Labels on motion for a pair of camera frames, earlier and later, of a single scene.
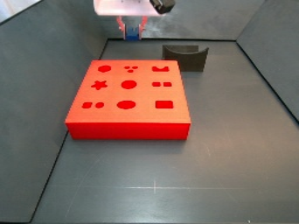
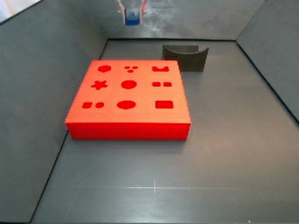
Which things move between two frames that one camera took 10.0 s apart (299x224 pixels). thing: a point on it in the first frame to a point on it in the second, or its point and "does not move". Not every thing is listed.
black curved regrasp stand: x=191 y=57 does not move
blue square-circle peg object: x=132 y=33 to x=132 y=19
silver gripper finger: x=141 y=25 to x=143 y=8
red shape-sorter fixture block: x=129 y=100 does not move
